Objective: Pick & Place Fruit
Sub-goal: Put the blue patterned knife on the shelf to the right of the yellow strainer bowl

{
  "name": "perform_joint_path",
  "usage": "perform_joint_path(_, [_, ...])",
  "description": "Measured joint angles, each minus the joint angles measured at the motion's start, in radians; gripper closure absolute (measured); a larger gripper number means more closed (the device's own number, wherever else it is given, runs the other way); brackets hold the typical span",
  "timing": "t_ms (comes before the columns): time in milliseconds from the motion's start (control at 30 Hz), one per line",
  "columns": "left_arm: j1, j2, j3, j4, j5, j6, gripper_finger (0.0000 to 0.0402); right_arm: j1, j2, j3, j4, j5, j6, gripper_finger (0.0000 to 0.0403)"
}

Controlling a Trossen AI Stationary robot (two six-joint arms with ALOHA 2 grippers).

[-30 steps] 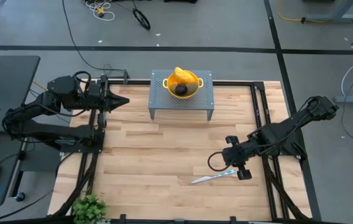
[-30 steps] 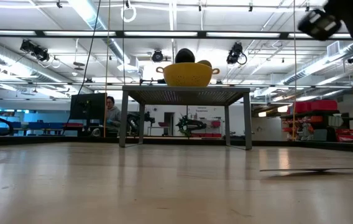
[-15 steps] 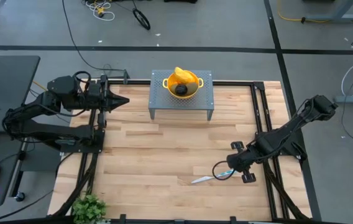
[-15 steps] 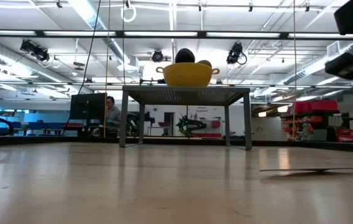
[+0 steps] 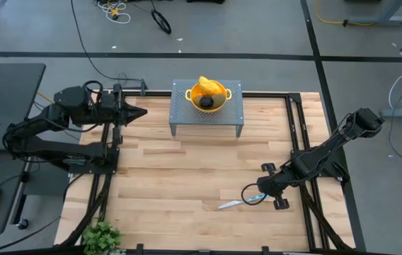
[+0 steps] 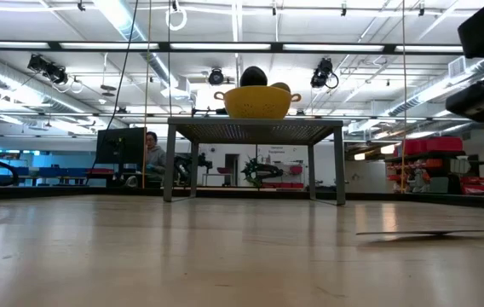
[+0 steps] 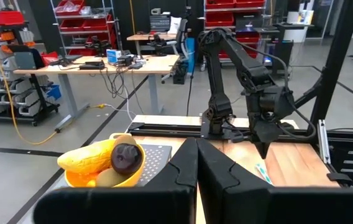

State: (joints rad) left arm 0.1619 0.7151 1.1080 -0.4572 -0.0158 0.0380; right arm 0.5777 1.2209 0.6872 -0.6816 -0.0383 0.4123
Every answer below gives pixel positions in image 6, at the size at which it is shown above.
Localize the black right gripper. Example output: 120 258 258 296
445 67 484 123

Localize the yellow plastic colander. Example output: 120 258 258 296
213 85 302 120

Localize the black round fruit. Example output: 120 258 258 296
239 65 268 88

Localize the red storage bin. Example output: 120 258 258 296
427 136 464 156
403 136 429 156

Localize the black storage shelf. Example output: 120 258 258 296
384 148 484 195

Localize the black overhead light bar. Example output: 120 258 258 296
0 39 464 55

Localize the grey perforated metal stand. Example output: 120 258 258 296
163 117 348 207

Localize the person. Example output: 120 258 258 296
141 130 168 180

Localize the black background monitor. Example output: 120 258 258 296
95 126 147 165

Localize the tan hanging cord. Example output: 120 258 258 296
143 0 153 188
400 0 408 193

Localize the black ceiling-mounted camera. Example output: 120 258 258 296
309 57 340 90
27 54 69 85

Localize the white cable ring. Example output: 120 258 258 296
164 6 188 32

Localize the black hanging cable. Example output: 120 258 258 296
91 0 140 168

